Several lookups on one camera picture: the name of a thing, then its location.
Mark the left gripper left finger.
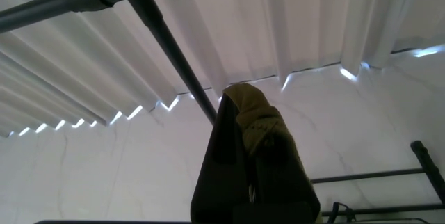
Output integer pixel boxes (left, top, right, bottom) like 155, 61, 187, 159
190, 93, 252, 223

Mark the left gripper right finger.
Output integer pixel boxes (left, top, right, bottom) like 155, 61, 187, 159
250, 154, 321, 223

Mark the white curtain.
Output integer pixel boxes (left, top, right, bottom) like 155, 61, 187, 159
0, 0, 445, 138

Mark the green shirt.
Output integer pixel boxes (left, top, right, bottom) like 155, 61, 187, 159
222, 83, 324, 223

